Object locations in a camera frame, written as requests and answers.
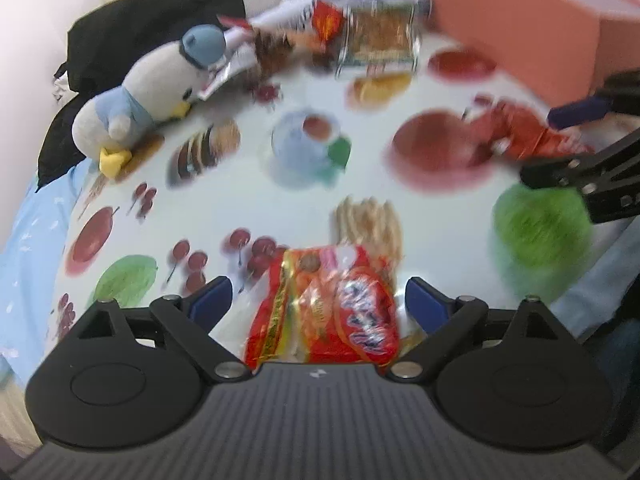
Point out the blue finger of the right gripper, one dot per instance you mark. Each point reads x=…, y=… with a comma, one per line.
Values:
x=578, y=113

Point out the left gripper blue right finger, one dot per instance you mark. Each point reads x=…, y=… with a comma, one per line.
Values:
x=429, y=307

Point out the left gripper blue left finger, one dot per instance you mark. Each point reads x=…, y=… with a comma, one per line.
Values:
x=211, y=303

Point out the red snack packets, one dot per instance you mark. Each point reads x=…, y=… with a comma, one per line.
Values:
x=516, y=132

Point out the red yellow cracker bag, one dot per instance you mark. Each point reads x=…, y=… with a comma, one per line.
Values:
x=326, y=305

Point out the green edged pickle snack pack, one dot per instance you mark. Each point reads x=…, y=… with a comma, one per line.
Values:
x=379, y=39

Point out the brown white snack bag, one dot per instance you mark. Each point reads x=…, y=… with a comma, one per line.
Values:
x=253, y=53

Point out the pink cardboard box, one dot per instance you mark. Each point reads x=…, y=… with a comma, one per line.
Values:
x=560, y=49

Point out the fruit print tablecloth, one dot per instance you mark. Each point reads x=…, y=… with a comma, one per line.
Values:
x=280, y=170

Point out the light blue bed sheet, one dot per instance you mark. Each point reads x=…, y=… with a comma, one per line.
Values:
x=29, y=263

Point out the penguin plush toy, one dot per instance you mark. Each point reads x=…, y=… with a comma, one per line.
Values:
x=158, y=88

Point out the small red snack packet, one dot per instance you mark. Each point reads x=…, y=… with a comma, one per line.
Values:
x=327, y=21

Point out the black jacket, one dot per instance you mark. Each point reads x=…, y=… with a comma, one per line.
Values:
x=101, y=48

